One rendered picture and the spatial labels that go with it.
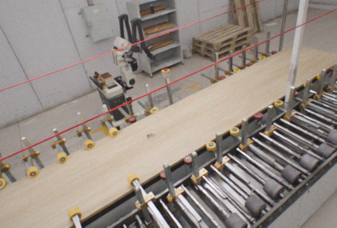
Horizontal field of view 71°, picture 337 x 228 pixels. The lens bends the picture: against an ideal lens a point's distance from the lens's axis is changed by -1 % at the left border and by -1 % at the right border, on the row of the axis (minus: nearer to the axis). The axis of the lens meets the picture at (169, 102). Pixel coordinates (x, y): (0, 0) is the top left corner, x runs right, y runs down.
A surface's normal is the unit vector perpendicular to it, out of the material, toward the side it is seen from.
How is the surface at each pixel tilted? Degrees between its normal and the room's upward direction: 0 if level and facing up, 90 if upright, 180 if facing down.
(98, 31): 90
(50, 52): 90
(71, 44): 90
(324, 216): 0
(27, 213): 0
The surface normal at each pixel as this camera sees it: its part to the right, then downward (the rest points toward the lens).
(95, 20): 0.55, 0.40
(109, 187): -0.14, -0.82
